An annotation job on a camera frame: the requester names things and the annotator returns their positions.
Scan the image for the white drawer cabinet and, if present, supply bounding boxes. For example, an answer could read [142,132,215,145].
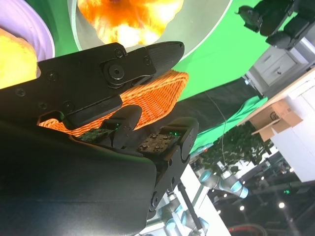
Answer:
[248,45,315,95]

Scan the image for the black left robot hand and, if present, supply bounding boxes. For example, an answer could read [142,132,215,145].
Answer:
[237,0,312,51]

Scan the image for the white round bowl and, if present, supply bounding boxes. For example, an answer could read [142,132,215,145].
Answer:
[67,0,233,59]

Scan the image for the round orange-white bread bun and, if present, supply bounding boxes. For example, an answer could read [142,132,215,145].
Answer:
[0,28,41,89]

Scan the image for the orange wicker basket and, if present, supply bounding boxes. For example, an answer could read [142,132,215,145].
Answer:
[38,69,189,138]

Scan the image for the white counter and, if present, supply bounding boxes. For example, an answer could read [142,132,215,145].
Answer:
[270,81,315,182]

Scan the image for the brown cardboard box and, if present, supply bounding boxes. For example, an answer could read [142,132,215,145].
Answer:
[250,99,304,142]

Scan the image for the thin black hanging cable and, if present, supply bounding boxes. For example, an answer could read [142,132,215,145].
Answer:
[205,92,227,168]

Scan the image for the grey blue-jointed robot arm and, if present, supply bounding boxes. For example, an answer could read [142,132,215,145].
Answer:
[199,169,249,199]
[157,193,210,236]

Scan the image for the pumpkin-shaped orange bread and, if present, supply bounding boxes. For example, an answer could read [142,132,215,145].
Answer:
[77,0,185,47]

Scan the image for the white round plate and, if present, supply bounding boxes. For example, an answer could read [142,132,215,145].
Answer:
[0,0,55,59]

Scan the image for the green tablecloth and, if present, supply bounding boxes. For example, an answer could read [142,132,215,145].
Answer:
[24,0,315,158]

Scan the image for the black backdrop cloth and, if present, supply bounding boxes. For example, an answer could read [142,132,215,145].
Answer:
[169,77,261,138]

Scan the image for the black stand pole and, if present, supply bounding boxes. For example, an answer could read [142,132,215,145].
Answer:
[178,183,207,236]

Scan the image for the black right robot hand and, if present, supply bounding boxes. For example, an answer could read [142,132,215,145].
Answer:
[0,41,199,236]

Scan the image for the green potted plant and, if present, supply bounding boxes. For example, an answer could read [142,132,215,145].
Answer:
[200,121,275,175]

